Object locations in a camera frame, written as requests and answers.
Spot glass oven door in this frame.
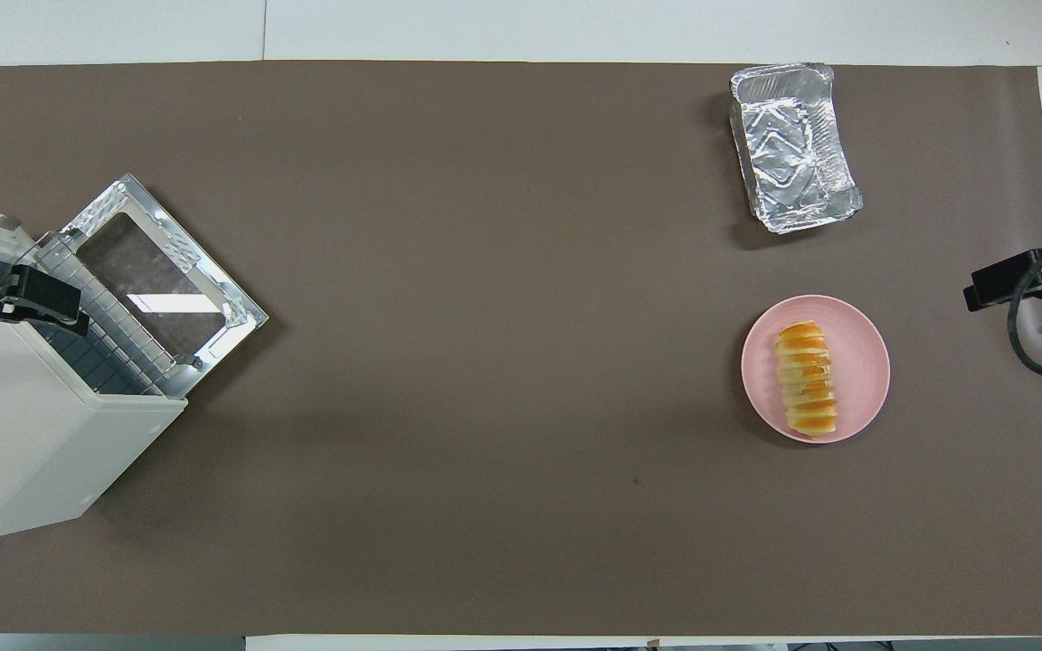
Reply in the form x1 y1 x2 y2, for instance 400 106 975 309
60 174 269 399

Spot oven wire rack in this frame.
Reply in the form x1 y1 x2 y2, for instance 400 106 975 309
33 233 192 399

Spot cream white toaster oven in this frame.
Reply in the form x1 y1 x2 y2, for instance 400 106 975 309
0 231 188 545

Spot brown table mat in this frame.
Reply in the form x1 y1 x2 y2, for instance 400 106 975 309
0 61 1042 637

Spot aluminium foil tray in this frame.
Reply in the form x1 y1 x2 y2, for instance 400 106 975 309
729 62 864 235

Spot sliced orange bread loaf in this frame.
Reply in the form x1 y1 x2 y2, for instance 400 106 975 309
774 321 838 439

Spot pink round plate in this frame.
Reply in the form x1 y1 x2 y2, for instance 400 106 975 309
741 295 891 445

